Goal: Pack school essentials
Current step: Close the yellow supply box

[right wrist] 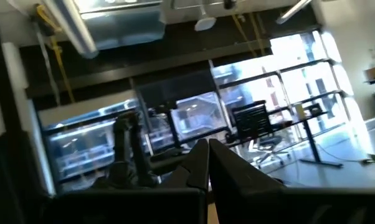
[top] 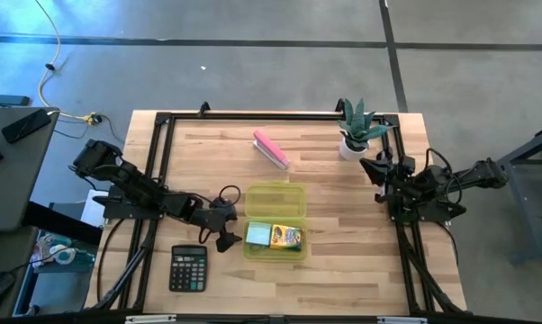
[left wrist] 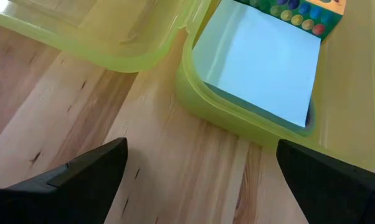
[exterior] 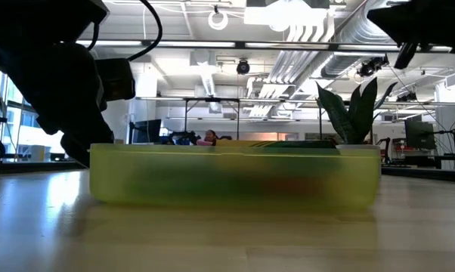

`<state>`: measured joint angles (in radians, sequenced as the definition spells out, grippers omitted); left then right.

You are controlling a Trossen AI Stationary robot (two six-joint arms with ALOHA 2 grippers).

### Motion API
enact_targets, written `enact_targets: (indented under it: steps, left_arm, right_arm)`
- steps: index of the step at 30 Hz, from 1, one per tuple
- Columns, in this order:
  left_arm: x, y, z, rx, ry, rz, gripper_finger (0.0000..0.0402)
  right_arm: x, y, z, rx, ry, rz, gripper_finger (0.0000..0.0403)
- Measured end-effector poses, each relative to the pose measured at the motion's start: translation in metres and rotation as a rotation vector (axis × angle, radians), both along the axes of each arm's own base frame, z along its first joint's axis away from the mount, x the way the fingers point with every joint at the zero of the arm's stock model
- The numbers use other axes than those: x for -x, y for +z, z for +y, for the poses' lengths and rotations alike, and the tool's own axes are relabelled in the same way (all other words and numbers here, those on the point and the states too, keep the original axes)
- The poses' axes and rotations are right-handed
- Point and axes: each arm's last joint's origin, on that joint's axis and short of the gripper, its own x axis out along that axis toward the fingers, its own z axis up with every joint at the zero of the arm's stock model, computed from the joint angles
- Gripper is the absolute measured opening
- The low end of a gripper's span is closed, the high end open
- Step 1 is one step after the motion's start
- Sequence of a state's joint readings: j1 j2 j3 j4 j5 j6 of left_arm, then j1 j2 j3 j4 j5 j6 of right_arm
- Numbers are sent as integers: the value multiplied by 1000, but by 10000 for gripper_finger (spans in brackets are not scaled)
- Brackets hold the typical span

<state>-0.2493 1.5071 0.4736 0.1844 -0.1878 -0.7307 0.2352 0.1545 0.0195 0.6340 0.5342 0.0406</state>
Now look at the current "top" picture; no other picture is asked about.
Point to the white table clamp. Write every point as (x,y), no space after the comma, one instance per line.
(150,319)
(402,320)

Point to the white paper sheet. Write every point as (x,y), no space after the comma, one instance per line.
(91,213)

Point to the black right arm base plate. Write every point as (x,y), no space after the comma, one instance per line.
(433,215)

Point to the black aluminium table frame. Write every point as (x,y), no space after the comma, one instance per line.
(275,116)

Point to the light blue sticky note pad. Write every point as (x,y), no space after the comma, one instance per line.
(258,233)

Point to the green yellow crayon box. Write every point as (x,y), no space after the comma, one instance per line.
(286,237)

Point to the succulent in white pot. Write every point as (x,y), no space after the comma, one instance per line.
(355,139)

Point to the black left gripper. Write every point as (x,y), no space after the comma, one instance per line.
(212,218)

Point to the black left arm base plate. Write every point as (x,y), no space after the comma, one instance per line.
(118,210)

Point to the blue-grey metal table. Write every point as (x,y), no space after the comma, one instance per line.
(527,216)

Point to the black calculator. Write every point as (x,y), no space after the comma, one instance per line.
(188,270)

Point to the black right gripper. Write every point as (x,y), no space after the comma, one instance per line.
(401,180)

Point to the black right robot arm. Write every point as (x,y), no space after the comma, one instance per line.
(473,173)

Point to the grey side desk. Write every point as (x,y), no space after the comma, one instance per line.
(14,180)

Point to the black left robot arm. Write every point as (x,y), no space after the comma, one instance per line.
(136,186)

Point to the pink stapler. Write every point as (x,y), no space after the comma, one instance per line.
(272,149)

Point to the teal tape dispenser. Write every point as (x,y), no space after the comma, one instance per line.
(66,255)

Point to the black smartphone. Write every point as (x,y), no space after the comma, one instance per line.
(25,126)

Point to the translucent yellow-green pencil case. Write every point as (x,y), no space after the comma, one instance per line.
(275,200)

